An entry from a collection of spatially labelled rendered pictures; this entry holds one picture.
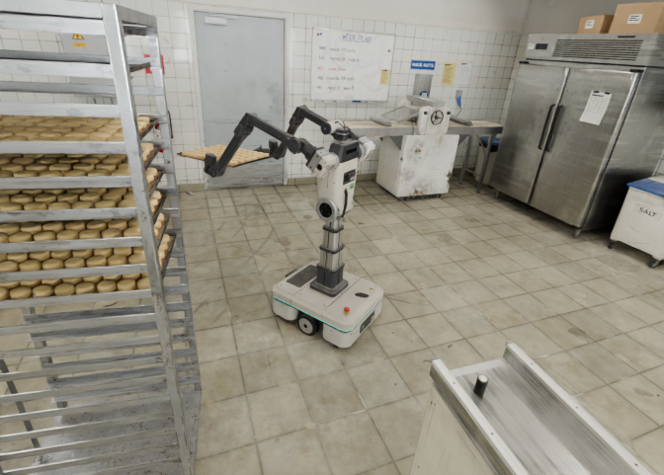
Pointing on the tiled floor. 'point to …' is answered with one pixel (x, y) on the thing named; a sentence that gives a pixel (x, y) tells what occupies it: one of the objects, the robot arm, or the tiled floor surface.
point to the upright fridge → (556, 118)
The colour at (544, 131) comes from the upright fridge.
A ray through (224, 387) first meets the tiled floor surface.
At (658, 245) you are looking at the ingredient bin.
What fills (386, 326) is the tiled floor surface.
